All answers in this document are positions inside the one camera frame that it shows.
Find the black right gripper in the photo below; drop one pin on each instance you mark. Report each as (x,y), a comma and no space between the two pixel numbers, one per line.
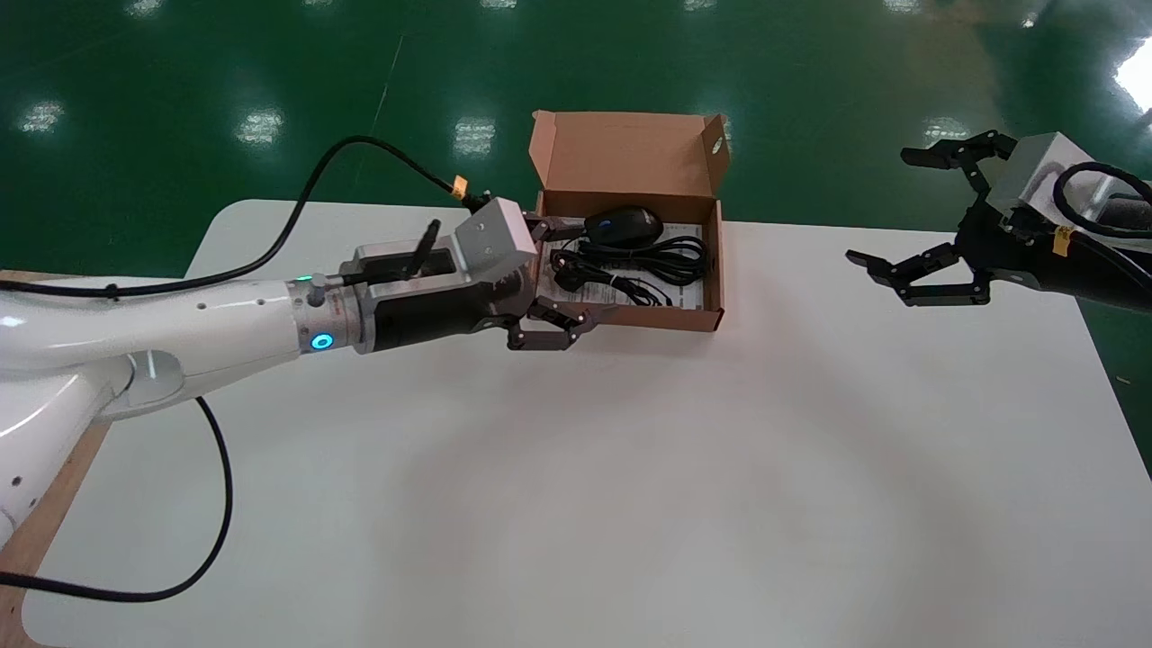
(990,243)

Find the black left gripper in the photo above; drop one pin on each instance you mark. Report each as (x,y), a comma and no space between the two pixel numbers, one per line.
(432,310)

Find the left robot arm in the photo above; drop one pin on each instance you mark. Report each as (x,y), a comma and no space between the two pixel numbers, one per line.
(180,324)

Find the brown cardboard storage box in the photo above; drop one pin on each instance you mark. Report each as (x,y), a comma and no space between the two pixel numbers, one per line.
(630,153)

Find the white printed instruction sheet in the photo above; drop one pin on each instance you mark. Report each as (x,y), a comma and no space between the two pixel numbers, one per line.
(686,295)

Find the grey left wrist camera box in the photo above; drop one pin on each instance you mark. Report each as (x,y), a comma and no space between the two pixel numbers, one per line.
(493,236)

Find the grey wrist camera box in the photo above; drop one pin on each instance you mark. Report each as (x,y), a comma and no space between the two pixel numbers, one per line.
(493,236)
(1035,171)

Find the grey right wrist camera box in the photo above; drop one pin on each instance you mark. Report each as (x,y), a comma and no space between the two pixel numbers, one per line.
(1035,171)

